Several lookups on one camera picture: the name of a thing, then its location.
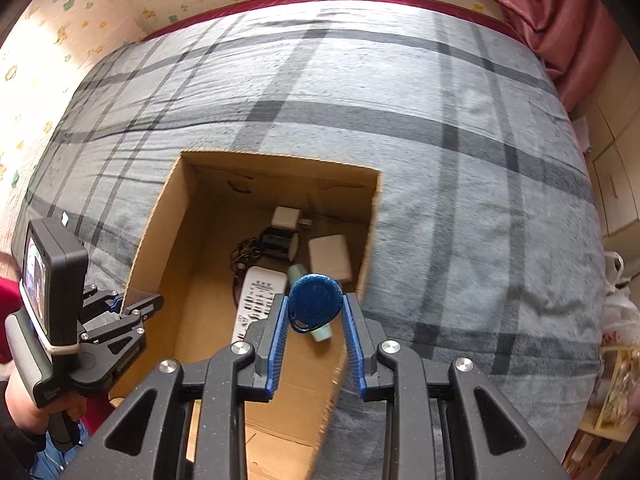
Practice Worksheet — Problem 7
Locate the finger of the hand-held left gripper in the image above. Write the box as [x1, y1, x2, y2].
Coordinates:
[82, 284, 125, 323]
[80, 294, 165, 346]

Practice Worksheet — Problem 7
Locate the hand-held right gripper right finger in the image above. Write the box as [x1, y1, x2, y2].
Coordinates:
[341, 294, 571, 480]

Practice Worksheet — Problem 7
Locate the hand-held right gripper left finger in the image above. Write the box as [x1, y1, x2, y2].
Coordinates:
[85, 295, 292, 480]

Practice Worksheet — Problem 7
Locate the teal cosmetic bottle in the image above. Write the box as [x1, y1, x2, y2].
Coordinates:
[287, 263, 333, 343]

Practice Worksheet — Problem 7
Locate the white remote control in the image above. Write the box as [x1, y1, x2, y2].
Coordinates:
[231, 266, 287, 343]

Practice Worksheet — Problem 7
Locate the blue round key fob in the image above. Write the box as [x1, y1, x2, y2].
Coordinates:
[289, 273, 345, 333]

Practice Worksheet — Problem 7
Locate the cardboard box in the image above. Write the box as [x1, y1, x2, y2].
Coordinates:
[107, 150, 382, 480]

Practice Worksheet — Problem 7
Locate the large white charger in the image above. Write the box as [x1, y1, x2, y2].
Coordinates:
[308, 234, 353, 283]

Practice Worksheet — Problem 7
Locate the dark beaded keychain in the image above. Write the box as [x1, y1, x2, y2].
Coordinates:
[229, 237, 266, 306]

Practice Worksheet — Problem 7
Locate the black power adapter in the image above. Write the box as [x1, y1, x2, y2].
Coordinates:
[261, 227, 300, 261]

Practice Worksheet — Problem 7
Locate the small white charger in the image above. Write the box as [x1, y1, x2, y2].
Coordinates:
[270, 205, 313, 233]

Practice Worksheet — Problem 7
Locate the person's left hand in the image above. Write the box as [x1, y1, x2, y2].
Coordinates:
[4, 377, 97, 433]

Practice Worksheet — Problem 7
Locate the red cloth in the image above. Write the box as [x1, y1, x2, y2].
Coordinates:
[0, 280, 25, 363]

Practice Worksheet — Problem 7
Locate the blue denim cloth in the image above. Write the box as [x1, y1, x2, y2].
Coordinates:
[30, 425, 101, 480]

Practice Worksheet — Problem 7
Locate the grey plaid bed sheet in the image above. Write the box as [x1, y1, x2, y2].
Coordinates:
[20, 0, 606, 480]

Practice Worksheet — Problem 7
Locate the wooden shelf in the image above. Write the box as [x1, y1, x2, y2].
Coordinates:
[575, 345, 640, 461]

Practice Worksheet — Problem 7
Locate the white plastic bag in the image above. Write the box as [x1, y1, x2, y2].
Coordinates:
[600, 285, 640, 346]
[602, 252, 626, 291]

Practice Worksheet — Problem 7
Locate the white cabinet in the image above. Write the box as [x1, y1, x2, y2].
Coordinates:
[570, 35, 640, 241]

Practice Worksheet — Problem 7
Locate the red quilted mattress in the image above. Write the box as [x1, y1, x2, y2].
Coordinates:
[140, 0, 506, 43]

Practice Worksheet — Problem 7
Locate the pink curtain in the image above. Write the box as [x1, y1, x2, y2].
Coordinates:
[440, 0, 616, 111]

